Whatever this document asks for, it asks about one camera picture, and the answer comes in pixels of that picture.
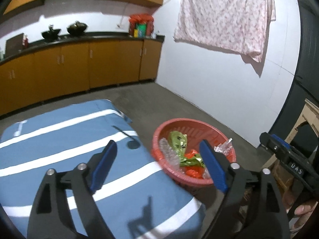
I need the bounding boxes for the wooden stool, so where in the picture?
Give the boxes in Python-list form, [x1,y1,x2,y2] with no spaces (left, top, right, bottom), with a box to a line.
[239,154,310,229]

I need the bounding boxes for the blue white striped tablecloth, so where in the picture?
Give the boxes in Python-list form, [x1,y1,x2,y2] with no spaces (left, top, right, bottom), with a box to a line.
[1,100,205,238]

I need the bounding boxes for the person's right hand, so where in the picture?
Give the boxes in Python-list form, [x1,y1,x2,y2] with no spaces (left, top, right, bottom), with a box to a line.
[283,190,318,233]

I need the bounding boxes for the light green plastic bag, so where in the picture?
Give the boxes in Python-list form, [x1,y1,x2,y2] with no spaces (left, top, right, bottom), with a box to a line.
[168,131,205,167]

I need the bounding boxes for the black wok with lid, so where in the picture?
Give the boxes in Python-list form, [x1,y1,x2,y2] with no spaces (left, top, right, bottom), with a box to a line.
[67,21,88,37]

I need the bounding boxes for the red bag of groceries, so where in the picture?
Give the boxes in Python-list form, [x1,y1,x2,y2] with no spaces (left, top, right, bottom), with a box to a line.
[129,14,154,38]

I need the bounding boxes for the orange lower kitchen cabinets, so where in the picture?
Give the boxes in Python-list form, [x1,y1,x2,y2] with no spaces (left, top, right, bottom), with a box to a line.
[1,38,163,115]

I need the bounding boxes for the pink floral hanging cloth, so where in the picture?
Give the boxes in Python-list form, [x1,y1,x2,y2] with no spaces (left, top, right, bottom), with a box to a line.
[174,0,276,63]

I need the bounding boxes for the clear plastic wrap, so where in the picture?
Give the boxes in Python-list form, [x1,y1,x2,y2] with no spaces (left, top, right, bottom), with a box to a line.
[214,138,233,156]

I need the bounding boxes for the red bottle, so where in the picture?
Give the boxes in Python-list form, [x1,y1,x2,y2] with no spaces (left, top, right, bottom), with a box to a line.
[22,35,29,49]

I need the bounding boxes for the clear bubble wrap sheet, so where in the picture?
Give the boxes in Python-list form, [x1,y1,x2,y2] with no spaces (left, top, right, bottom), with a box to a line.
[159,138,180,169]

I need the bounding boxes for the orange red wrapper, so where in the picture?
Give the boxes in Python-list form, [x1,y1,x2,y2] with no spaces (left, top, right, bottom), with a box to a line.
[184,149,206,179]

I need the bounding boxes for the dark cutting board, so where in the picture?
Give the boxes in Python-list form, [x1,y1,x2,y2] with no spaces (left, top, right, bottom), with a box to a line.
[5,33,25,57]

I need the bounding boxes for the black wok pan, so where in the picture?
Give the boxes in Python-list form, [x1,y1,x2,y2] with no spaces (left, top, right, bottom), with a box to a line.
[41,25,61,42]

